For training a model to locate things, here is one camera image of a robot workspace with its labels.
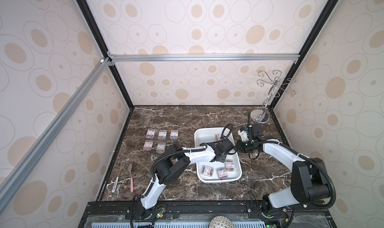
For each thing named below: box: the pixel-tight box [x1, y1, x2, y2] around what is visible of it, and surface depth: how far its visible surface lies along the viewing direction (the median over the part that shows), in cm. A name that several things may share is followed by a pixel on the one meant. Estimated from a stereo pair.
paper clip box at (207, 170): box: [200, 165, 214, 177], surface depth 86 cm
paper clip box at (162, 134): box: [158, 130, 167, 140], surface depth 102 cm
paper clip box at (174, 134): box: [170, 130, 179, 140], surface depth 102 cm
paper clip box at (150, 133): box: [145, 129, 155, 139], surface depth 102 cm
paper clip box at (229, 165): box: [225, 160, 235, 172], surface depth 88 cm
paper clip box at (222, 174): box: [217, 169, 228, 180], surface depth 85 cm
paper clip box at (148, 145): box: [143, 140, 154, 151], surface depth 97 cm
